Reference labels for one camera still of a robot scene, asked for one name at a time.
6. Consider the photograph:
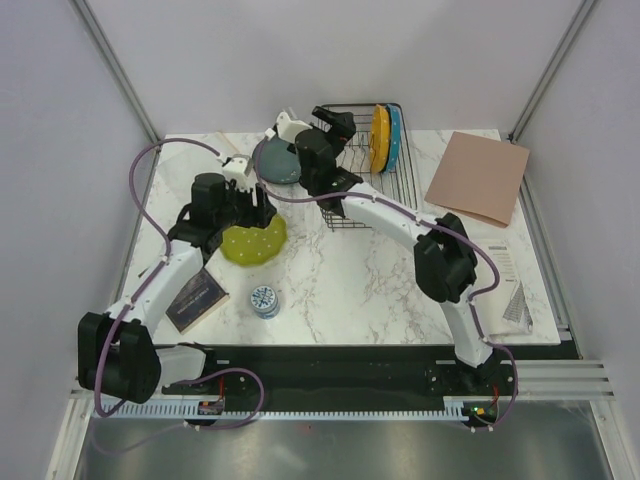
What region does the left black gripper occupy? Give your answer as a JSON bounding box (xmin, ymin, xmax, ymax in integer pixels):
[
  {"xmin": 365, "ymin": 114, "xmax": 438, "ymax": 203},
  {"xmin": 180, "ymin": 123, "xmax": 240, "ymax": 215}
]
[{"xmin": 215, "ymin": 178, "xmax": 276, "ymax": 231}]

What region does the green polka dot plate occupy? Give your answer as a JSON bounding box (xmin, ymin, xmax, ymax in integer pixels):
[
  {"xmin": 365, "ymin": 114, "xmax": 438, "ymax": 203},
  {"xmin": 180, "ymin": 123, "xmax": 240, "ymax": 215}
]
[{"xmin": 219, "ymin": 214, "xmax": 288, "ymax": 267}]

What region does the orange polka dot plate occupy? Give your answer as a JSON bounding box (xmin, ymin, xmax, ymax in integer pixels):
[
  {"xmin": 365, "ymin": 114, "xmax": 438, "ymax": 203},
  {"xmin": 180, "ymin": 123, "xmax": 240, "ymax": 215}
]
[{"xmin": 369, "ymin": 104, "xmax": 391, "ymax": 174}]

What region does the blue polka dot plate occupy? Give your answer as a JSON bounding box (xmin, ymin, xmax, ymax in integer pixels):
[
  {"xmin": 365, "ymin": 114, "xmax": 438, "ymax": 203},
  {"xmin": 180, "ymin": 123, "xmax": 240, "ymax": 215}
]
[{"xmin": 384, "ymin": 104, "xmax": 402, "ymax": 173}]

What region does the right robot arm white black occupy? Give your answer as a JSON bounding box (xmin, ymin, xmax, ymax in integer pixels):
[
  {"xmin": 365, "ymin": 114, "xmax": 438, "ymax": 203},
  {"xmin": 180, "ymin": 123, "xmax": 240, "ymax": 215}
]
[{"xmin": 276, "ymin": 107, "xmax": 500, "ymax": 394}]

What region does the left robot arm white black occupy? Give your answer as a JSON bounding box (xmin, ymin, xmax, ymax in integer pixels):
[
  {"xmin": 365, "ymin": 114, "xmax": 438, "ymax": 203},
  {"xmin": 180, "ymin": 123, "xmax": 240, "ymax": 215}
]
[{"xmin": 77, "ymin": 173, "xmax": 276, "ymax": 404}]

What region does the dark grey round plate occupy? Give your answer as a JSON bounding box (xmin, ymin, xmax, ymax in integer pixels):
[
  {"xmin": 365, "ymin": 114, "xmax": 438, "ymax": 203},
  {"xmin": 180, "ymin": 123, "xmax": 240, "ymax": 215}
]
[{"xmin": 252, "ymin": 136, "xmax": 301, "ymax": 185}]

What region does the blue white ceramic cup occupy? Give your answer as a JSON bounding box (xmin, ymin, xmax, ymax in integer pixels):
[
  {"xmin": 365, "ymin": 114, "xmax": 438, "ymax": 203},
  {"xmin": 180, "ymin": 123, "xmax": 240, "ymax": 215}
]
[{"xmin": 250, "ymin": 285, "xmax": 280, "ymax": 319}]

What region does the dark hardcover book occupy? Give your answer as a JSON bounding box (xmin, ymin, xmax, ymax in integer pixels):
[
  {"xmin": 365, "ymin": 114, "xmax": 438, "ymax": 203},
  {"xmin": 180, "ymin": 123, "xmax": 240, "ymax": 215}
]
[{"xmin": 166, "ymin": 268, "xmax": 229, "ymax": 334}]

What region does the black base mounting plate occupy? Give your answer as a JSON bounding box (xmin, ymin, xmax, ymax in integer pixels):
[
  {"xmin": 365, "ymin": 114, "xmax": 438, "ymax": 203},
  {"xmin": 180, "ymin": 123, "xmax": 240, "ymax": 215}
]
[{"xmin": 162, "ymin": 345, "xmax": 516, "ymax": 411}]

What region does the white paper sheet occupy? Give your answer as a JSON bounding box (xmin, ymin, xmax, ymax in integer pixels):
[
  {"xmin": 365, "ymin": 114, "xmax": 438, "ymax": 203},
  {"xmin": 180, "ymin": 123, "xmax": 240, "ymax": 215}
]
[{"xmin": 474, "ymin": 234, "xmax": 560, "ymax": 345}]

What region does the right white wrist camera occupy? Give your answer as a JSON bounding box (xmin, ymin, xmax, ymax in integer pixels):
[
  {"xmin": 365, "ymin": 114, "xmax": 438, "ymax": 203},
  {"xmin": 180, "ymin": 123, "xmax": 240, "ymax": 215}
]
[{"xmin": 265, "ymin": 110, "xmax": 312, "ymax": 144}]

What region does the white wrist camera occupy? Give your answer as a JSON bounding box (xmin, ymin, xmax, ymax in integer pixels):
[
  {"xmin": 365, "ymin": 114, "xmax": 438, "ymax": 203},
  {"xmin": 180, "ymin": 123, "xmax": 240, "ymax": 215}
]
[
  {"xmin": 222, "ymin": 155, "xmax": 251, "ymax": 191},
  {"xmin": 265, "ymin": 110, "xmax": 312, "ymax": 144}
]

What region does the black wire dish rack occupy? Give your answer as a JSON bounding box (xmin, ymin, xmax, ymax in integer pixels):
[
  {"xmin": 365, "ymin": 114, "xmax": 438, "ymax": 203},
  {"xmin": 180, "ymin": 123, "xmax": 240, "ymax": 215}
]
[{"xmin": 322, "ymin": 103, "xmax": 418, "ymax": 210}]

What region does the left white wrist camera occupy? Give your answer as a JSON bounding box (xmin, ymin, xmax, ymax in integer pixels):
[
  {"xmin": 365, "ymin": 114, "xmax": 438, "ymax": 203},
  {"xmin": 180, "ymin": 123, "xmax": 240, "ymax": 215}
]
[{"xmin": 222, "ymin": 155, "xmax": 251, "ymax": 191}]

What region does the white slotted cable duct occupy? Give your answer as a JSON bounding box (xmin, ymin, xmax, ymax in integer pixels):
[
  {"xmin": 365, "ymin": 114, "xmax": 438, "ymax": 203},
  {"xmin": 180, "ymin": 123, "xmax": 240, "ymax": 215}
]
[{"xmin": 112, "ymin": 397, "xmax": 497, "ymax": 421}]

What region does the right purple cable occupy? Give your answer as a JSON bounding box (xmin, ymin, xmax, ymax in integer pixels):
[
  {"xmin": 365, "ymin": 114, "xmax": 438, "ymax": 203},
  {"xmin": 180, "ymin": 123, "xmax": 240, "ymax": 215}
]
[{"xmin": 249, "ymin": 132, "xmax": 521, "ymax": 434}]

